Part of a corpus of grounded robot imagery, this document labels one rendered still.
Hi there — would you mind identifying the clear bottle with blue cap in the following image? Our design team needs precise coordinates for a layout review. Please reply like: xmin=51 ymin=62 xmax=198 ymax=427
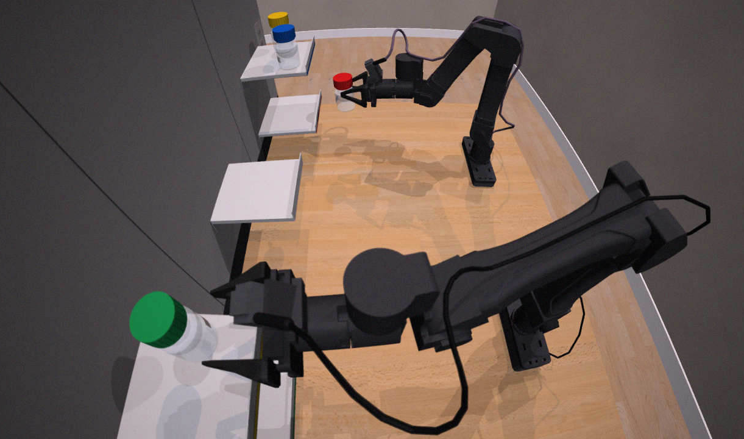
xmin=272 ymin=24 xmax=300 ymax=70

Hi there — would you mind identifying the white bottle with green cap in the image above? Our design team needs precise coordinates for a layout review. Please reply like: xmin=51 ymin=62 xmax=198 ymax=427
xmin=129 ymin=291 xmax=218 ymax=363

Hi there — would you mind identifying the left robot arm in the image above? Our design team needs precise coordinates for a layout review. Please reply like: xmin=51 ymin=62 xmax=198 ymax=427
xmin=338 ymin=160 xmax=687 ymax=369

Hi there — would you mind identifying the white bottle with yellow cap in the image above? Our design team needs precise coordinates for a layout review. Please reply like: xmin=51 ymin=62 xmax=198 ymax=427
xmin=268 ymin=12 xmax=289 ymax=52

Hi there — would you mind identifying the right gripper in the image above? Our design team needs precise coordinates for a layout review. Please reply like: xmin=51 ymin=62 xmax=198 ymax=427
xmin=341 ymin=64 xmax=396 ymax=108

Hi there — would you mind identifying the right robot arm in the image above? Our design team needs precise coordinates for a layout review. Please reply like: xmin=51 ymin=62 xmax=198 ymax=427
xmin=392 ymin=20 xmax=522 ymax=184

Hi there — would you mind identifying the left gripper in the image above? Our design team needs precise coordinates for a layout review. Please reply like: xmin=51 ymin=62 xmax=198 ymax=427
xmin=202 ymin=262 xmax=350 ymax=388

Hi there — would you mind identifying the clear glass bottle with red cap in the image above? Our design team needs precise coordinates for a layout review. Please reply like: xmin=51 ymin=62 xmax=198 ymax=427
xmin=333 ymin=73 xmax=355 ymax=112

